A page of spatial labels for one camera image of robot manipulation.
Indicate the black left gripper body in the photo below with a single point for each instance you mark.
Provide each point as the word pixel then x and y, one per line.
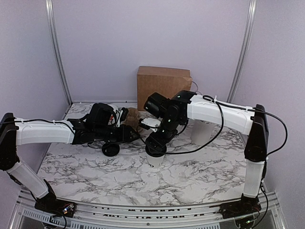
pixel 116 137

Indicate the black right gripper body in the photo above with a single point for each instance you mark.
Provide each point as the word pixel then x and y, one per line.
pixel 169 127

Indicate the white paper coffee cup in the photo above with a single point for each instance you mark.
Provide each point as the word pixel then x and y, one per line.
pixel 155 160

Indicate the black plastic cup lid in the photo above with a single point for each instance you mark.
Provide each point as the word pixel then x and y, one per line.
pixel 110 150
pixel 156 152

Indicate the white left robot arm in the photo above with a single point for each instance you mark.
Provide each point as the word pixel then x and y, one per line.
pixel 36 134

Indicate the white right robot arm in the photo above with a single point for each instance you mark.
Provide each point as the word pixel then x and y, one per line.
pixel 186 105

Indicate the brown paper takeout bag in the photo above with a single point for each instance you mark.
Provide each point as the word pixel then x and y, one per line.
pixel 165 81

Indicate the red paper bowl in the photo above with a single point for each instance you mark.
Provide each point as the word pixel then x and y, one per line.
pixel 114 114

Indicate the brown cardboard cup carrier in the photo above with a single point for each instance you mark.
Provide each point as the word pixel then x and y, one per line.
pixel 132 118

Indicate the white ribbed holder cup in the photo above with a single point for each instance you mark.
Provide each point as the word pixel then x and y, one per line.
pixel 201 132

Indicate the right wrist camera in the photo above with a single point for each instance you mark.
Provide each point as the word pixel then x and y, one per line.
pixel 164 110

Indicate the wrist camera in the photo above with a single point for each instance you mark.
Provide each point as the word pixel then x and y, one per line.
pixel 164 110
pixel 100 114

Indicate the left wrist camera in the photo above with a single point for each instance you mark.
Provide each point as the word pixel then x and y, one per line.
pixel 100 114

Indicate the aluminium front rail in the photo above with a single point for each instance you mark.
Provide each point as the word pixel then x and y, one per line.
pixel 103 216

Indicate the right aluminium frame post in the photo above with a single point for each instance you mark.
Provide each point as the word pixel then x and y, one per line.
pixel 244 49

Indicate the aluminium frame post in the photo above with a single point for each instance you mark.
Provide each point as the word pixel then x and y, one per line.
pixel 56 49
pixel 244 49

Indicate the left aluminium frame post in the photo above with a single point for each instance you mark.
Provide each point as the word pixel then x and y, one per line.
pixel 56 49

